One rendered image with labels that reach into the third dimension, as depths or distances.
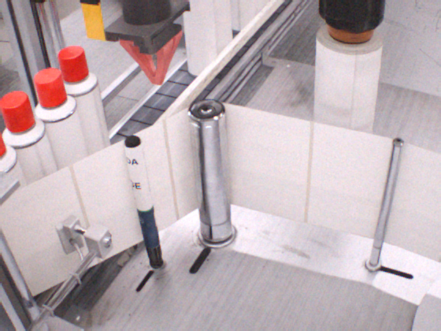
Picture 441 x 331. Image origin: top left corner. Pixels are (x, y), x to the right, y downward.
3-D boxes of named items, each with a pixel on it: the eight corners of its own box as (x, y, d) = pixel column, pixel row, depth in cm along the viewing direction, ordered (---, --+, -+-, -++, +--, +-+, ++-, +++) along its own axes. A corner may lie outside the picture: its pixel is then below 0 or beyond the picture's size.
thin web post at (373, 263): (378, 273, 65) (405, 149, 53) (362, 269, 66) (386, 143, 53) (383, 262, 66) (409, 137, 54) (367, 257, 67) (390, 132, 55)
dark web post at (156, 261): (159, 271, 67) (135, 146, 55) (146, 266, 68) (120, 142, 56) (166, 261, 69) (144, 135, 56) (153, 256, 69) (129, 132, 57)
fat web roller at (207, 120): (225, 254, 69) (216, 127, 57) (190, 242, 71) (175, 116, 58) (241, 228, 72) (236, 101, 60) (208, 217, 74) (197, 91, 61)
